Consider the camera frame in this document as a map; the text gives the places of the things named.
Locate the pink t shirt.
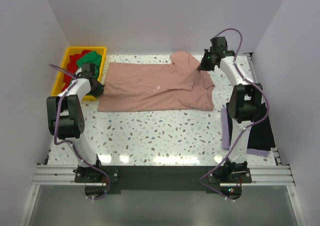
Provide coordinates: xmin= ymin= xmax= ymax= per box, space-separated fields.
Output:
xmin=97 ymin=51 xmax=215 ymax=113

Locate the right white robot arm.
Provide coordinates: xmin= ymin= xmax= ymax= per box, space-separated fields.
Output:
xmin=197 ymin=36 xmax=262 ymax=183

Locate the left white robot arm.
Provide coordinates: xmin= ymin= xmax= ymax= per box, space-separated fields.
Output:
xmin=46 ymin=63 xmax=105 ymax=182

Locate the green t shirt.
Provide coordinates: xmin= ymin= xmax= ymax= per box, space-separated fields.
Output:
xmin=76 ymin=51 xmax=102 ymax=75

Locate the red t shirt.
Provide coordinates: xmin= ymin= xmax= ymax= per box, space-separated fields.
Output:
xmin=66 ymin=49 xmax=91 ymax=75

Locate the yellow plastic bin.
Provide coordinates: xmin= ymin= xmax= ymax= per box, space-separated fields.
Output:
xmin=51 ymin=46 xmax=107 ymax=101

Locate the lavender folded t shirt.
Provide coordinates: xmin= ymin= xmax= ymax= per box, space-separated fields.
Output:
xmin=221 ymin=108 xmax=270 ymax=157

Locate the black folded t shirt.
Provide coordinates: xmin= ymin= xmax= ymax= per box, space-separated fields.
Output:
xmin=226 ymin=103 xmax=276 ymax=151

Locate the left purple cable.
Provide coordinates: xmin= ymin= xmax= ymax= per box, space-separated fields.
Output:
xmin=48 ymin=63 xmax=112 ymax=201

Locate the aluminium frame rail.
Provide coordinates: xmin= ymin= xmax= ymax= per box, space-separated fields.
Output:
xmin=30 ymin=148 xmax=78 ymax=186

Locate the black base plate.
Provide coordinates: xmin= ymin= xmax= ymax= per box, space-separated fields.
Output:
xmin=73 ymin=166 xmax=252 ymax=196

